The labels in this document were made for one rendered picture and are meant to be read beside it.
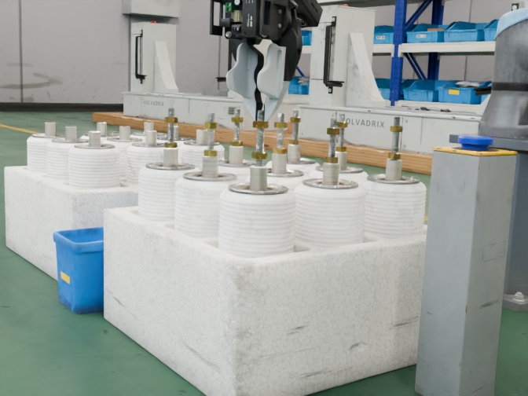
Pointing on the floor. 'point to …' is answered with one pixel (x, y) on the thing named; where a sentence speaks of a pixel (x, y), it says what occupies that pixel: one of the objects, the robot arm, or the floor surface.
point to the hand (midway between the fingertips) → (264, 110)
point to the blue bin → (80, 269)
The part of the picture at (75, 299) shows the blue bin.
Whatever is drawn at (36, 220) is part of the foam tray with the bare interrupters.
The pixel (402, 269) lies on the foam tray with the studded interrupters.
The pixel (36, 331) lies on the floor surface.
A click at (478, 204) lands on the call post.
